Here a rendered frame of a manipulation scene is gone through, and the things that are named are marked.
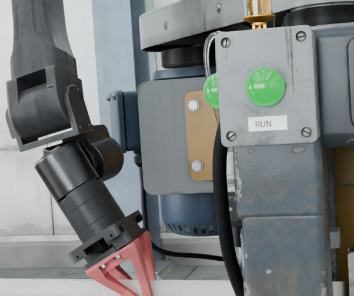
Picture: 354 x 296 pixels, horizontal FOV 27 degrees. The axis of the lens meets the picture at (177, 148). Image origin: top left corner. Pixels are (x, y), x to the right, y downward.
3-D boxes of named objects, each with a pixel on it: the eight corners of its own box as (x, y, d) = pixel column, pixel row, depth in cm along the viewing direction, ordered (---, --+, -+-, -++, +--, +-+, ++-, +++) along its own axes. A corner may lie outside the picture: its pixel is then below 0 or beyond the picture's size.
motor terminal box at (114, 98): (118, 170, 106) (112, 89, 105) (110, 166, 116) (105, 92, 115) (174, 166, 107) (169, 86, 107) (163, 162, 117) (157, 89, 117)
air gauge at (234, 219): (215, 225, 83) (213, 193, 83) (218, 223, 85) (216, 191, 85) (247, 225, 82) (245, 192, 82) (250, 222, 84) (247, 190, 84)
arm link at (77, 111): (0, 107, 84) (64, 85, 81) (50, 98, 94) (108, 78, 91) (32, 207, 84) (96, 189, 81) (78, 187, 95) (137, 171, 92)
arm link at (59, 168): (20, 163, 83) (56, 136, 81) (50, 154, 89) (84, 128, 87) (53, 215, 82) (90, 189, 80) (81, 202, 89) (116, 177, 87)
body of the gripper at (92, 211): (147, 222, 88) (114, 170, 88) (123, 238, 78) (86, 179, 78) (104, 249, 89) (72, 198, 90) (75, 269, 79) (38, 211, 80)
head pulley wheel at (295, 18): (280, 36, 72) (279, 10, 72) (289, 43, 81) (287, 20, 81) (375, 28, 70) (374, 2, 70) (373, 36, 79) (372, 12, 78)
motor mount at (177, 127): (141, 196, 104) (133, 81, 103) (153, 191, 110) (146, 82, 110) (346, 189, 97) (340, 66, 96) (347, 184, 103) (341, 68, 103)
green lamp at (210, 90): (201, 110, 59) (199, 73, 59) (208, 110, 62) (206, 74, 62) (232, 108, 58) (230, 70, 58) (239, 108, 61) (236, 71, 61)
